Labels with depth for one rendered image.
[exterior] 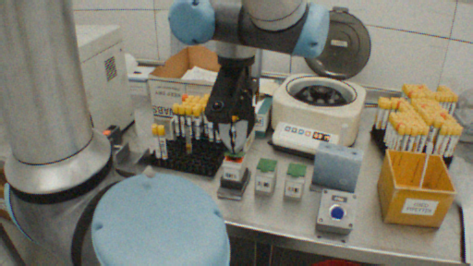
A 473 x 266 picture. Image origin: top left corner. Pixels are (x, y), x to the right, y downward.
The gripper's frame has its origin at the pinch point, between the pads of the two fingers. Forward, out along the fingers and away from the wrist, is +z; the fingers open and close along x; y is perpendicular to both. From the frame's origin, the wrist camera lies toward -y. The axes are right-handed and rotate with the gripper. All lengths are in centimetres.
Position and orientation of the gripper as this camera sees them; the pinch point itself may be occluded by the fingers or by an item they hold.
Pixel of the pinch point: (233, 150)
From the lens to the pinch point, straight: 71.9
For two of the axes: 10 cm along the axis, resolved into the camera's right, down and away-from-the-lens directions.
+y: 2.8, -5.1, 8.1
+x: -9.6, -1.5, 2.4
